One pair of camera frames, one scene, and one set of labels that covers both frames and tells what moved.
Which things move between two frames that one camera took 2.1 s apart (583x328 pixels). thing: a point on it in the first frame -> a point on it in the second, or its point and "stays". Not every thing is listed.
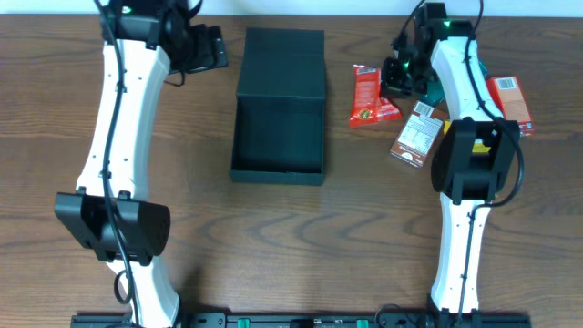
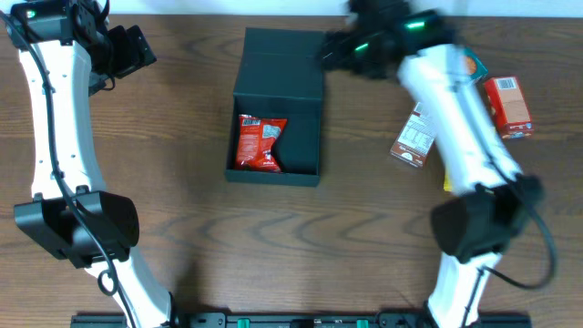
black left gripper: x=206 y=50 -> x=132 y=52
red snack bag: x=367 y=107 -> x=256 y=138
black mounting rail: x=393 y=320 stays
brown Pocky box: x=420 y=135 stays
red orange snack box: x=508 y=95 stays
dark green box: x=281 y=107 stays
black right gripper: x=396 y=77 -> x=342 y=53
